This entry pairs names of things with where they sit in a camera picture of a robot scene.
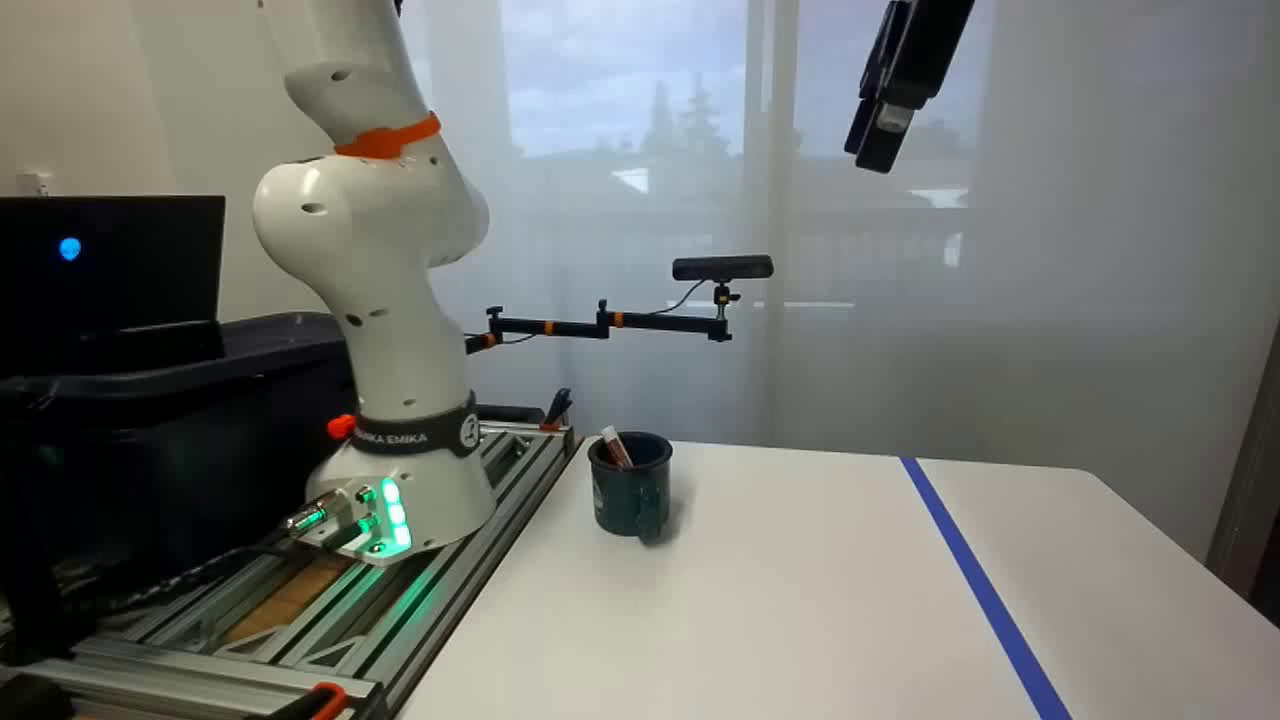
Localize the orange and black clamp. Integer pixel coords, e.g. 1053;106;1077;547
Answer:
301;675;360;720

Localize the aluminium extrusion base frame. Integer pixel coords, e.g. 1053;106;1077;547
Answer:
0;417;584;720

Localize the sheer white curtain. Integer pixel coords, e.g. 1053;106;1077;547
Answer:
397;0;1280;474

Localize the black cabinet box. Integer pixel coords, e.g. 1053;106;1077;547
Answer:
0;313;360;662

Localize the black bar-shaped camera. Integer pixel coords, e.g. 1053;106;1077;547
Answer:
667;253;778;283

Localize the blue tape stripe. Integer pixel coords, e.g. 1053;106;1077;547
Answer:
895;451;1077;720

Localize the black monitor with blue light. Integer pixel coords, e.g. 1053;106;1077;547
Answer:
0;191;229;379

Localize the small black orange clamp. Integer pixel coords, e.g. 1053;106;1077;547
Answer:
536;385;575;436

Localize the dark brown furniture edge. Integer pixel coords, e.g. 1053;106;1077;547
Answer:
1204;334;1280;634

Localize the dark teal speckled cup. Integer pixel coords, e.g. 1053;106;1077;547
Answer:
584;429;675;547

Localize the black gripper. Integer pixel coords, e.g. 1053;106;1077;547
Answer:
845;0;979;178

